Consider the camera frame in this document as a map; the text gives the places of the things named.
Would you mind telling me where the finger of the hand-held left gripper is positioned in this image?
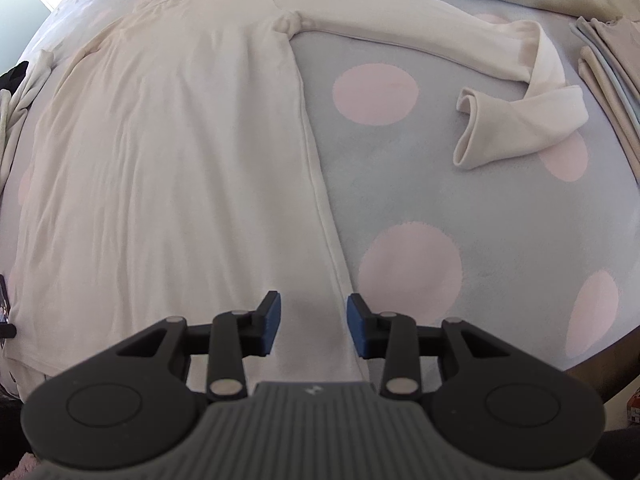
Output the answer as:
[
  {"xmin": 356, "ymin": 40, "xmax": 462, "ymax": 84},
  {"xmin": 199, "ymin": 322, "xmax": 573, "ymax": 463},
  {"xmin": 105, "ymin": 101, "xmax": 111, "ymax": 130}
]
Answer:
[{"xmin": 0, "ymin": 274, "xmax": 17, "ymax": 340}]

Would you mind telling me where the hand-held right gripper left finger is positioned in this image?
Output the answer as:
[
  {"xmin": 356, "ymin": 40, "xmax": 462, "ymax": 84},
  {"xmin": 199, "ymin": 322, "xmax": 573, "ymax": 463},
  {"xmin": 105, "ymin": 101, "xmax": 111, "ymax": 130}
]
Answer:
[{"xmin": 112, "ymin": 290, "xmax": 283, "ymax": 403}]

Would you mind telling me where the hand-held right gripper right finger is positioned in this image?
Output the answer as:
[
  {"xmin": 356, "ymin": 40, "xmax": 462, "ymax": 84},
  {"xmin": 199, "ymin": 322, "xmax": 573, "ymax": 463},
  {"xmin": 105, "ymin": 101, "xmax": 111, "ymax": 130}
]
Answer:
[{"xmin": 346, "ymin": 292, "xmax": 511, "ymax": 403}]

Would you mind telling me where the white long-sleeve shirt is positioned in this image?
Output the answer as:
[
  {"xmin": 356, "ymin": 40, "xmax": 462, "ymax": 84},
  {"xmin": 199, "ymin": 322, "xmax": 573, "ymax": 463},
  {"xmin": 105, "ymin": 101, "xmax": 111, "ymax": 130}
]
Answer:
[{"xmin": 4, "ymin": 0, "xmax": 588, "ymax": 386}]

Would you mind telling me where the pink polka dot bedsheet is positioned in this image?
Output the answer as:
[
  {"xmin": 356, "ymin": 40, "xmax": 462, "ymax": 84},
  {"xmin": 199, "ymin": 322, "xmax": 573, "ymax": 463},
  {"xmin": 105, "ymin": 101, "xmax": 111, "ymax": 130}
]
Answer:
[{"xmin": 0, "ymin": 0, "xmax": 640, "ymax": 401}]

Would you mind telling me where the white fleece garment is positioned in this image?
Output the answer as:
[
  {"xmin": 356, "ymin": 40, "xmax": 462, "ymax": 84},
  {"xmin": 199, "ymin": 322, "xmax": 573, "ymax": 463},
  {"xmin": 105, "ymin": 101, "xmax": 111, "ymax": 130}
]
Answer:
[{"xmin": 0, "ymin": 49, "xmax": 55, "ymax": 186}]

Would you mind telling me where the black garment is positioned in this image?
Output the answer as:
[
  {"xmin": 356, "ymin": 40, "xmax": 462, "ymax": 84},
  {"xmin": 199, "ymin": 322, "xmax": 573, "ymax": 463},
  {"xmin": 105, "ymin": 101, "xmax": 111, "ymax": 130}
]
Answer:
[{"xmin": 0, "ymin": 60, "xmax": 31, "ymax": 95}]

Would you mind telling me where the folded beige garment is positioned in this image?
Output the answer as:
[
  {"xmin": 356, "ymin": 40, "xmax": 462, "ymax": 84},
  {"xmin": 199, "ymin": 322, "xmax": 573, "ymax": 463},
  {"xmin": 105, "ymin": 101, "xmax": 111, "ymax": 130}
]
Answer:
[{"xmin": 570, "ymin": 16, "xmax": 640, "ymax": 181}]

